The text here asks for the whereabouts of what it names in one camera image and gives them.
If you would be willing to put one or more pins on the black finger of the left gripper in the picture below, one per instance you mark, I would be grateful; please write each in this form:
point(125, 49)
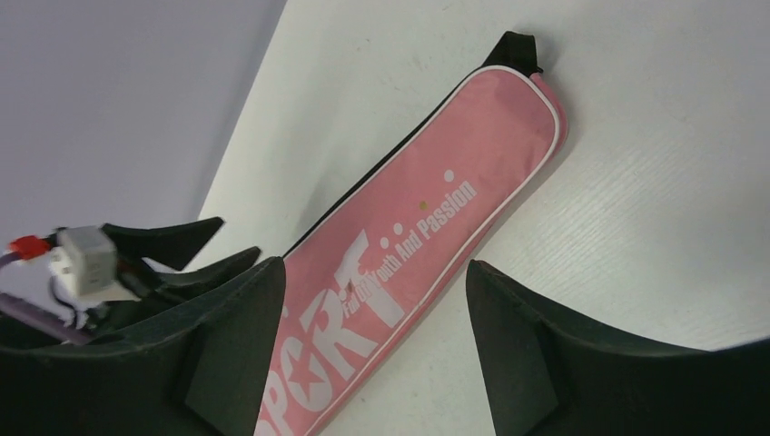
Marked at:
point(172, 246)

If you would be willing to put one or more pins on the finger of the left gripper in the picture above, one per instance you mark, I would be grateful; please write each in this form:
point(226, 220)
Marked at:
point(161, 291)

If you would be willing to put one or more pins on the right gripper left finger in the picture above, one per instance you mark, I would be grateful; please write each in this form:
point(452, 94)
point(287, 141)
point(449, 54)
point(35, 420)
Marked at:
point(197, 369)

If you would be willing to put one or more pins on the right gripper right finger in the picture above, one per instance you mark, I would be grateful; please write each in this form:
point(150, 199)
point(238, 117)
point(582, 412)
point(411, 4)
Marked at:
point(550, 370)

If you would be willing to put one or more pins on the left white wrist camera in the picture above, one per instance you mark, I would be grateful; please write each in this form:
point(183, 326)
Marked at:
point(82, 260)

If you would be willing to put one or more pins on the pink racket cover bag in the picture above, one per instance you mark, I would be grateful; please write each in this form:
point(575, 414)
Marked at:
point(364, 274)

